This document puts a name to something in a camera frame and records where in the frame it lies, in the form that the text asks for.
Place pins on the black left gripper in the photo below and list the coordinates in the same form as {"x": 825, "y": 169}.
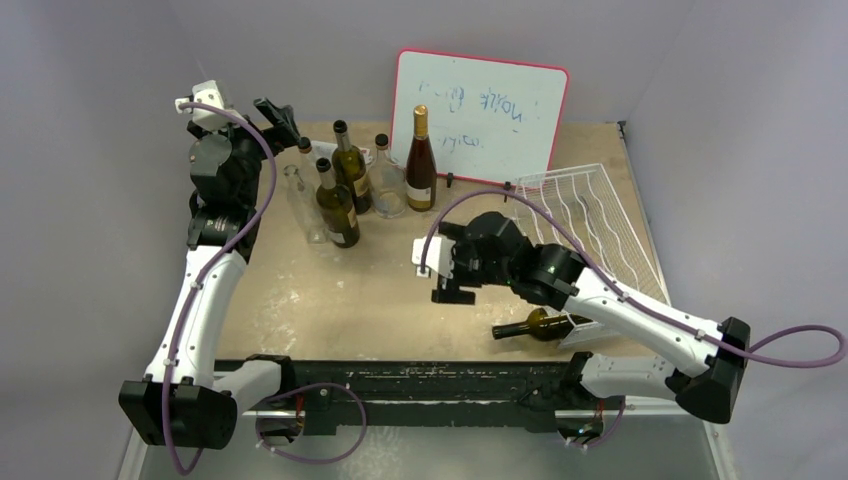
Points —
{"x": 280, "y": 118}

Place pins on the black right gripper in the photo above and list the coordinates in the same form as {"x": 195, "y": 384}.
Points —
{"x": 457, "y": 277}

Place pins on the white ruler set package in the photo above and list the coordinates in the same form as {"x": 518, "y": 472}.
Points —
{"x": 325, "y": 149}

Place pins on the olive bottle silver cap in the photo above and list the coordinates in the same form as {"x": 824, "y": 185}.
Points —
{"x": 350, "y": 167}
{"x": 336, "y": 206}

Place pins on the dark green bottle black cap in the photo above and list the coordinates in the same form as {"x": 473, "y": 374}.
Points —
{"x": 541, "y": 326}

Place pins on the clear glass bottle black cap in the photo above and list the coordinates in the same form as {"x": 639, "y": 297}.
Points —
{"x": 387, "y": 181}

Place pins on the brown wine bottle gold cap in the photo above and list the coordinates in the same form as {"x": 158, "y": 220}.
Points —
{"x": 421, "y": 174}

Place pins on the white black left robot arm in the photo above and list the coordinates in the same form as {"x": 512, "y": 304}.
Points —
{"x": 179, "y": 402}

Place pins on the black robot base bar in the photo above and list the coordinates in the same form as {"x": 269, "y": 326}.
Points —
{"x": 536, "y": 396}

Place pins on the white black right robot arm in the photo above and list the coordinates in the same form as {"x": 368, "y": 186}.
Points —
{"x": 695, "y": 362}

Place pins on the pink framed whiteboard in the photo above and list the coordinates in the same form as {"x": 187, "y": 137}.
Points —
{"x": 491, "y": 121}

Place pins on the white wire wine rack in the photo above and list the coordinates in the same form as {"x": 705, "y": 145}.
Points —
{"x": 584, "y": 202}

